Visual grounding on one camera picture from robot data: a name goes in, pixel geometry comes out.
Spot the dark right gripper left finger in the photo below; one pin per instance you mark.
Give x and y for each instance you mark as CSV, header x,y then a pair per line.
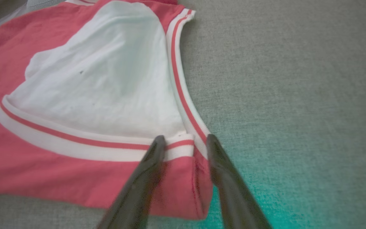
x,y
138,190

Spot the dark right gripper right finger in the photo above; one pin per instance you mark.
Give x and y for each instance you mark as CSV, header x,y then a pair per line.
x,y
233,190

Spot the red basketball jersey white trim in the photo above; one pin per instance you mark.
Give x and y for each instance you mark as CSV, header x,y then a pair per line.
x,y
75,79

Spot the grey fabric sofa seat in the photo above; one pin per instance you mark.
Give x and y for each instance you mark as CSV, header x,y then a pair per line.
x,y
297,95

